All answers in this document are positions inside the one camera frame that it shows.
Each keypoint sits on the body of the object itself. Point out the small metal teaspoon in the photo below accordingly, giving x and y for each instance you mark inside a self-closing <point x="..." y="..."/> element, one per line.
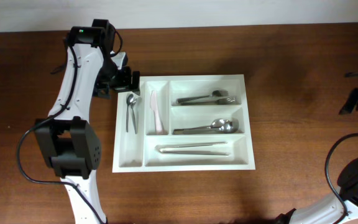
<point x="130" y="98"/>
<point x="134" y="122"/>

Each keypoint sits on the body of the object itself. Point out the white cutlery tray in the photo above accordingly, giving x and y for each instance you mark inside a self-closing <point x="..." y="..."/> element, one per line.
<point x="137" y="152"/>

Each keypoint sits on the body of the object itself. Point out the large metal spoon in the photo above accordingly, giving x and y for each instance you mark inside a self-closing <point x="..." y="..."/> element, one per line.
<point x="217" y="123"/>
<point x="227" y="128"/>

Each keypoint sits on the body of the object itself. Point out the metal fork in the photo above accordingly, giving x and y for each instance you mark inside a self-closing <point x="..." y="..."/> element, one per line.
<point x="215" y="93"/>
<point x="232" y="100"/>

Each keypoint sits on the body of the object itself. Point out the pink plastic knife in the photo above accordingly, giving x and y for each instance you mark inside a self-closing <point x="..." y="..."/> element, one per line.
<point x="154" y="107"/>

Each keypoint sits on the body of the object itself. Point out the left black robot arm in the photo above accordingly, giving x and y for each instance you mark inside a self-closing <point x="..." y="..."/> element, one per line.
<point x="69" y="145"/>

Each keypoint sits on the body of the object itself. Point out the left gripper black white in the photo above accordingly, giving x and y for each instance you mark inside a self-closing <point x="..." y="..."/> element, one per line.
<point x="125" y="84"/>

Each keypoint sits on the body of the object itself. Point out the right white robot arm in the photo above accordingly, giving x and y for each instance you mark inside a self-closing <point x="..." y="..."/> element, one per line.
<point x="341" y="205"/>

